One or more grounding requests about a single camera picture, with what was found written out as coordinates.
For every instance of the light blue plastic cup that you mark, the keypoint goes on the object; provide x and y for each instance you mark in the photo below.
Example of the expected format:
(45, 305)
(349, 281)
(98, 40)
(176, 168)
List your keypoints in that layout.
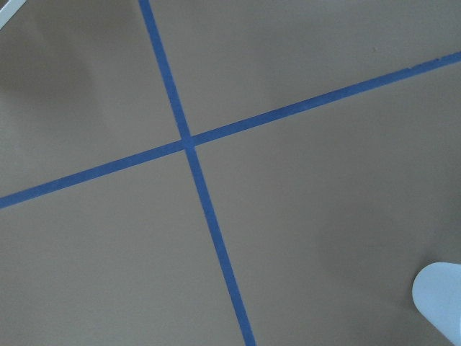
(436, 295)

